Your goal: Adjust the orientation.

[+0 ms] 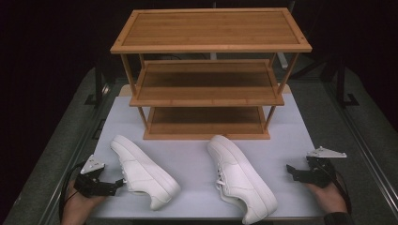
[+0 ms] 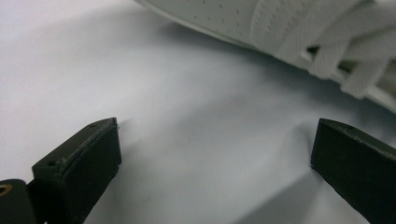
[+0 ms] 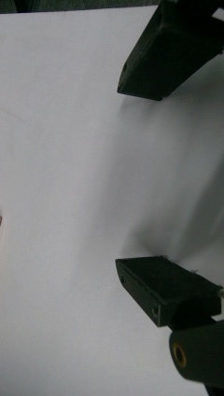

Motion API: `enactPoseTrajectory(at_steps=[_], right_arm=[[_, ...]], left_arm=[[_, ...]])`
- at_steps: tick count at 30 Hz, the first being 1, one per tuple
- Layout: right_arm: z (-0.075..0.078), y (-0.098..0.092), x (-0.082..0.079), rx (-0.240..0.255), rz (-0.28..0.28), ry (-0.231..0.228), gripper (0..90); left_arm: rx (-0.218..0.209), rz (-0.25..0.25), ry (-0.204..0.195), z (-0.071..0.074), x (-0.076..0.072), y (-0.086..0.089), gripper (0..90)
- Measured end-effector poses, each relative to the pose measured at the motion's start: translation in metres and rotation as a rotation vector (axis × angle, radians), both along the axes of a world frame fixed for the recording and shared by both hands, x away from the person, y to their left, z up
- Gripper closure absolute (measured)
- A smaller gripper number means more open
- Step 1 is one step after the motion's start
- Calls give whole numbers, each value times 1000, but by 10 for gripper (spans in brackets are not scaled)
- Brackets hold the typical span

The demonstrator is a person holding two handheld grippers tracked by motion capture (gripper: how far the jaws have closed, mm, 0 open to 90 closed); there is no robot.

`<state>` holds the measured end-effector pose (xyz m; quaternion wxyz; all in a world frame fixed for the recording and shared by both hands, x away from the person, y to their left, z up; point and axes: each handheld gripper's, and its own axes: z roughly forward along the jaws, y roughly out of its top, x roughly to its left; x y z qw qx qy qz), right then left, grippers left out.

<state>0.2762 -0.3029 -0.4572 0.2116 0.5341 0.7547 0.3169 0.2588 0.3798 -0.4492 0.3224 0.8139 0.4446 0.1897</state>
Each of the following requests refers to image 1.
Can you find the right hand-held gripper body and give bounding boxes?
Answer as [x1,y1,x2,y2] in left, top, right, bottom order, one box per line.
[299,145,347,189]

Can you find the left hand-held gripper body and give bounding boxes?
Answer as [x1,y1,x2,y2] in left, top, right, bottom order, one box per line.
[73,154,117,199]

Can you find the white sneaker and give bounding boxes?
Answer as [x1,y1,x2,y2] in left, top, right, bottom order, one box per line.
[110,134,182,211]
[207,134,279,225]

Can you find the wooden three-tier shoe rack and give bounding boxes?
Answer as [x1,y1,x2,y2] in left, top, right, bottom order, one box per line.
[110,7,314,141]

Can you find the person's left hand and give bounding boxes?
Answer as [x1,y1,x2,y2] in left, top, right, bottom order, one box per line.
[60,180,107,220]

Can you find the person's right hand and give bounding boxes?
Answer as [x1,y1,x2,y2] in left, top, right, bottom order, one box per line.
[305,182,348,215]

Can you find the white table sheet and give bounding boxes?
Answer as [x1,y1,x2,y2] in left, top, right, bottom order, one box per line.
[90,93,327,219]

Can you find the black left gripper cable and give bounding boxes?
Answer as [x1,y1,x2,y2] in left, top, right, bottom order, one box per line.
[58,160,87,223]

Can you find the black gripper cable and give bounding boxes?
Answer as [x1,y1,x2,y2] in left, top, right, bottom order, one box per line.
[58,160,87,223]
[331,170,353,215]

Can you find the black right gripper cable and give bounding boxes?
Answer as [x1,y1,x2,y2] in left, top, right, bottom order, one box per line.
[331,170,353,215]

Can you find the white bracket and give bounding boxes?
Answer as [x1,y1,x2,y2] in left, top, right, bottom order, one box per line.
[276,52,289,69]

